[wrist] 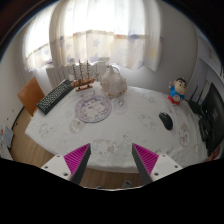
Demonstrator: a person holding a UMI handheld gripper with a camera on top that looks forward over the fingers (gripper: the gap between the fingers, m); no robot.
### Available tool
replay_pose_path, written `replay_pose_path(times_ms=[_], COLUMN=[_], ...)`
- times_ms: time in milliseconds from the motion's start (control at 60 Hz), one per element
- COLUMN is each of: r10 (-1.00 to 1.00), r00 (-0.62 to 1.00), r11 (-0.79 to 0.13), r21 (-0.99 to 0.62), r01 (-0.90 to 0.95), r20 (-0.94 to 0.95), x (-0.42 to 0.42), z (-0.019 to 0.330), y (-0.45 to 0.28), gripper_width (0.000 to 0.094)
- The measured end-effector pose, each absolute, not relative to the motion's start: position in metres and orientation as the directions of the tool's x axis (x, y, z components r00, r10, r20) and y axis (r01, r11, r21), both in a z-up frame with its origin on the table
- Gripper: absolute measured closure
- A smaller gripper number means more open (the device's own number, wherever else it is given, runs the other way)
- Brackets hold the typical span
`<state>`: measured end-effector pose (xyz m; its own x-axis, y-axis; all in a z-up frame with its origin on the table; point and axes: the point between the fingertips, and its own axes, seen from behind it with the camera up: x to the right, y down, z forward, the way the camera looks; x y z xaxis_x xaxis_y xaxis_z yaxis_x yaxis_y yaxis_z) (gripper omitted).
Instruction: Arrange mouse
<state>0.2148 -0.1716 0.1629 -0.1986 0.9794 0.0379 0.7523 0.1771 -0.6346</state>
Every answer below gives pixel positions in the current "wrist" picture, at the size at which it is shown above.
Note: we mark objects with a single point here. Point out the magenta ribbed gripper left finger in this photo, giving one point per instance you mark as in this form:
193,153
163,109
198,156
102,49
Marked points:
71,166

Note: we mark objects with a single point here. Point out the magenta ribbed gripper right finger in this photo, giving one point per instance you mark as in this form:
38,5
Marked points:
152,166

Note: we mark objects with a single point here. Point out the black computer mouse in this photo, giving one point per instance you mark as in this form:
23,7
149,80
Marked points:
166,120

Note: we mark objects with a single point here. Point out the round purple mouse pad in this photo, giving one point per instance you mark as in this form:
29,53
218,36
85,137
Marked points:
93,109

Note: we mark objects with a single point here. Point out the black computer keyboard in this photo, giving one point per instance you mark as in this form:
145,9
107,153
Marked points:
55,96

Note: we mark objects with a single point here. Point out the white patterned tablecloth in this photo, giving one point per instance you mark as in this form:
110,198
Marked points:
134,119

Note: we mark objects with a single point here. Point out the black wifi router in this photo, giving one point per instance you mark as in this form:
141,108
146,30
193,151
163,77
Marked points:
195,106

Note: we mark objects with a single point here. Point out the cartoon boy figurine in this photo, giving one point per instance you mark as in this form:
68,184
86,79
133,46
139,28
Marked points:
177,91

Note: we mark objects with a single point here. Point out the orange wooden chair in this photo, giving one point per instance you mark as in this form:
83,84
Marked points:
30,95

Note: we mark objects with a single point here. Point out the wooden model sailing ship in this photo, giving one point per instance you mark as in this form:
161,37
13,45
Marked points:
84,76

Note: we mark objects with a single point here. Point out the white radiator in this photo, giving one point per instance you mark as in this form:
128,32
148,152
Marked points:
57,74

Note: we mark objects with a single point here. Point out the white sheer curtain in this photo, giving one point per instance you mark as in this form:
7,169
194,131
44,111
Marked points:
125,32

